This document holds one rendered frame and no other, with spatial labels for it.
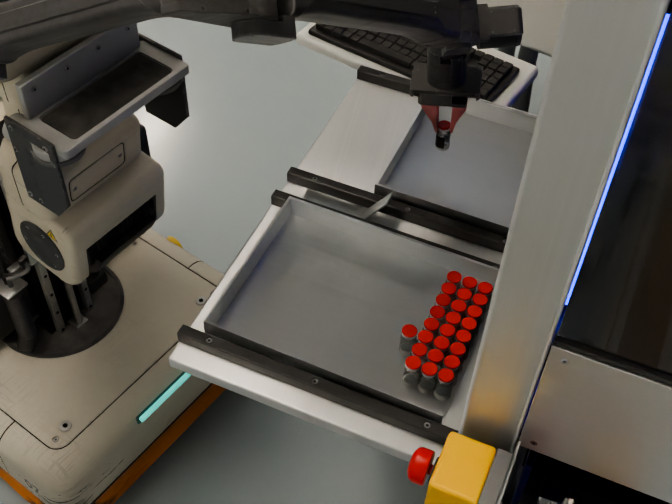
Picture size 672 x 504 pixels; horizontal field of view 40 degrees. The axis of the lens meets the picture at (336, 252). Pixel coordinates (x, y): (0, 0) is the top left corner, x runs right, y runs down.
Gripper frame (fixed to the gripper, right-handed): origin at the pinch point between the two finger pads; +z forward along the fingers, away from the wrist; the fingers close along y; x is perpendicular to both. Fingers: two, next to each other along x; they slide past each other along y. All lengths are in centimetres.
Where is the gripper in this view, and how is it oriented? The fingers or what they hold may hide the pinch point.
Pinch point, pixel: (444, 126)
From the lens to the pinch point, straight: 144.1
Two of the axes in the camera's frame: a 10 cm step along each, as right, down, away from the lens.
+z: 0.5, 6.7, 7.4
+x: 1.7, -7.3, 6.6
